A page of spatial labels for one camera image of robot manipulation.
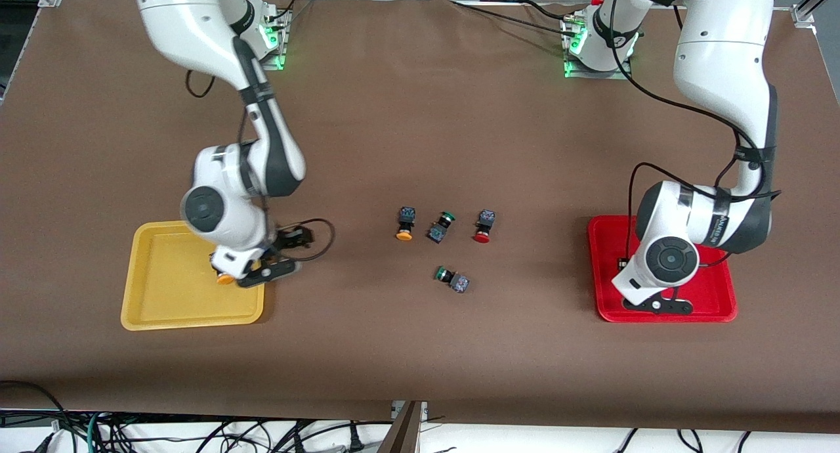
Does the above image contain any yellow plastic tray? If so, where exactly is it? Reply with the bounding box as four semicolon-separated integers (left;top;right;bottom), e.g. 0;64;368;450
120;221;266;332

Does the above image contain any red plastic tray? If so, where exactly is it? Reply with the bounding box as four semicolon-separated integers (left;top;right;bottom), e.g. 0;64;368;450
587;215;738;324

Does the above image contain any brown table cover sheet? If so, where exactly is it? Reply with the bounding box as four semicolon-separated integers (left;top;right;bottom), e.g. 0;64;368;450
0;0;840;434

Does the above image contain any brown wooden beam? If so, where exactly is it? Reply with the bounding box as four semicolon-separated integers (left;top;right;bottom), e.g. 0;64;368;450
377;400;424;453

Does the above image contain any black cable clamp bracket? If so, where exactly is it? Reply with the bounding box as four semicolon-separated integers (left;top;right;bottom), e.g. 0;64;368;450
276;225;313;251

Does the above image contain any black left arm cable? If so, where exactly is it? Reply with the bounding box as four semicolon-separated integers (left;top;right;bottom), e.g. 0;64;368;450
607;0;783;270

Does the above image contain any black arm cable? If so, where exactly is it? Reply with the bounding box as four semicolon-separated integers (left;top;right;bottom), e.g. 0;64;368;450
186;69;336;263
607;0;783;270

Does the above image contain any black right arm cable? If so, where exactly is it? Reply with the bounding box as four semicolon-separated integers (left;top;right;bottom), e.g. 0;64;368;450
186;69;336;263

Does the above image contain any green push button switch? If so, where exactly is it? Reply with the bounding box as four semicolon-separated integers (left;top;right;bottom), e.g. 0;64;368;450
434;266;471;294
427;211;457;244

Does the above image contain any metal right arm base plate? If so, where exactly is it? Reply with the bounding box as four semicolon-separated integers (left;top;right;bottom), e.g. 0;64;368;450
262;10;291;70

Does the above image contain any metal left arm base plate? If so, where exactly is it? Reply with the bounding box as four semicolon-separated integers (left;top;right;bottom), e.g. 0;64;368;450
562;13;635;80

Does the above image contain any small metal table bracket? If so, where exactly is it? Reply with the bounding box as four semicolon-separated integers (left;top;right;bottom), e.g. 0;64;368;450
390;400;429;421

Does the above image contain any teal floor cable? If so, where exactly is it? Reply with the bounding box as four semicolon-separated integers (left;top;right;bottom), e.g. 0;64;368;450
85;412;109;453

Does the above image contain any black floor cable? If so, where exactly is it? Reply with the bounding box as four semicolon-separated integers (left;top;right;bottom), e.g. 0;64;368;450
0;379;70;441

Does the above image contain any black cable on table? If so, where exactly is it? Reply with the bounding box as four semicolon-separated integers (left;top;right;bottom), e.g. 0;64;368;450
450;0;578;33

